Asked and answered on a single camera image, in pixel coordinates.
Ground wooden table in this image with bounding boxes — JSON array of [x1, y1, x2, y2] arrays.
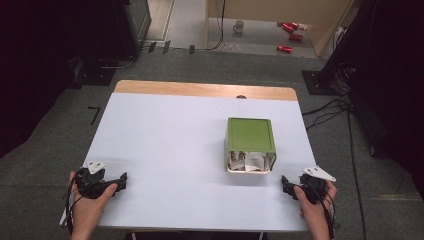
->
[[113, 79, 299, 102]]

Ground black cabinet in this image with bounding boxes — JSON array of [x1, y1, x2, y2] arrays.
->
[[111, 0, 153, 58]]

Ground right hand-held gripper cable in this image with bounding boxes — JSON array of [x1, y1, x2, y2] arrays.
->
[[309, 179, 337, 240]]

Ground person's left hand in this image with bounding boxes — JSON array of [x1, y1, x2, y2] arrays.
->
[[68, 171, 119, 231]]

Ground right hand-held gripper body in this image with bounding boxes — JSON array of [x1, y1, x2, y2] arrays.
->
[[297, 165, 337, 205]]

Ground black stand base plate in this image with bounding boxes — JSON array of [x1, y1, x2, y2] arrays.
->
[[301, 69, 344, 97], [68, 57, 117, 88]]

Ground black floor cables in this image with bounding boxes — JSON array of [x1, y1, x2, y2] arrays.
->
[[301, 61, 368, 240]]

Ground white table cover sheet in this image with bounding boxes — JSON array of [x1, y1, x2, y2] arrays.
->
[[59, 92, 318, 233]]

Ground black hanging cable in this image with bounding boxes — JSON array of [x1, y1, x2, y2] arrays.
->
[[194, 0, 227, 52]]

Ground person's right hand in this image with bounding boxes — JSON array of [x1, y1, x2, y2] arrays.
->
[[293, 181, 339, 231]]

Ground crumpled white paper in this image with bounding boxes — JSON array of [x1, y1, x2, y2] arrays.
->
[[229, 151, 246, 172], [244, 152, 266, 173]]

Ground hand-held gripper cable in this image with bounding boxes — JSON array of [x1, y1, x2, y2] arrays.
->
[[309, 179, 337, 240], [64, 169, 84, 236]]

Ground green storage box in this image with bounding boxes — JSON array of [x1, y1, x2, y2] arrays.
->
[[224, 116, 278, 173]]

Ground left hand-held gripper cable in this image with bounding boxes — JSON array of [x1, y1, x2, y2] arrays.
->
[[64, 169, 84, 236]]

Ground white drawer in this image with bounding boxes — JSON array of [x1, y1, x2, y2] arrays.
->
[[225, 150, 277, 175]]

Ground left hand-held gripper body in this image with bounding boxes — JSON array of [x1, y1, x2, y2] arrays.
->
[[74, 160, 118, 200]]

